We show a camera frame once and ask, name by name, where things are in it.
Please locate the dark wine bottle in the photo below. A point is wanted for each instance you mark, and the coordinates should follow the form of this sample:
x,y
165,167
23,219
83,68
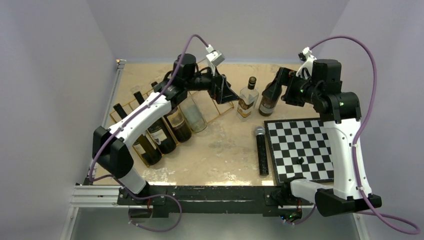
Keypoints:
x,y
162,137
266,107
147,150

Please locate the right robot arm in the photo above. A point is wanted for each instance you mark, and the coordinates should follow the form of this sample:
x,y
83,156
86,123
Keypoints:
x,y
340,112

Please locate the gold wire wine rack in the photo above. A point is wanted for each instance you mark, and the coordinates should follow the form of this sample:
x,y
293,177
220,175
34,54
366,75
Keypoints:
x,y
198,97

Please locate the green wine bottle silver neck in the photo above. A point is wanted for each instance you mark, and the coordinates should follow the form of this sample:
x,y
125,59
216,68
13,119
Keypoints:
x,y
175,118

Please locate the black white chessboard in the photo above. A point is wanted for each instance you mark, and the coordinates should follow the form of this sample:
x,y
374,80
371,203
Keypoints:
x,y
290,139

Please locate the black microphone silver head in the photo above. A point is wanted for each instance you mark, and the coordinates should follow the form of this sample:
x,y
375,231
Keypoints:
x,y
260,132

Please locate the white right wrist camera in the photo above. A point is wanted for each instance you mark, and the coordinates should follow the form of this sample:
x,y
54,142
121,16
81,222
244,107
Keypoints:
x,y
307,59

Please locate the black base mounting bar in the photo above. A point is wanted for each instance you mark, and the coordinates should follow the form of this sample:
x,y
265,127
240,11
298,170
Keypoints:
x,y
269,201

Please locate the clear glass bottle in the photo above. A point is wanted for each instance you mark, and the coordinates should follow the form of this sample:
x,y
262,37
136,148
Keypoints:
x,y
192,114

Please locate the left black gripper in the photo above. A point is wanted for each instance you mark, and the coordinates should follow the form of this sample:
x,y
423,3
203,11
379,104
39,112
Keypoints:
x,y
219,87

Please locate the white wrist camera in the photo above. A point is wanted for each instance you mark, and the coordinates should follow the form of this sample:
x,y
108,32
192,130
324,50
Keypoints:
x,y
213,58
307,59

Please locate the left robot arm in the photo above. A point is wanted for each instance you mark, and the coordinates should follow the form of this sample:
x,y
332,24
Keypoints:
x,y
110,146

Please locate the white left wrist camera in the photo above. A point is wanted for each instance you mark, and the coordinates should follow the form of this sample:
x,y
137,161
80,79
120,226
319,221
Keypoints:
x,y
213,58

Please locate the clear whisky bottle black cap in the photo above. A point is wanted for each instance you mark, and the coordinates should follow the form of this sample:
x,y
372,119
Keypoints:
x,y
247,99

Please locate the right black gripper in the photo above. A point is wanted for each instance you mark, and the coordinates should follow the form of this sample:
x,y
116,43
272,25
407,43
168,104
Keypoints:
x,y
285,76

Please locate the black chess piece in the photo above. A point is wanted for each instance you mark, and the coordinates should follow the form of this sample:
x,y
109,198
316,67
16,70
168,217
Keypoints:
x,y
300,160

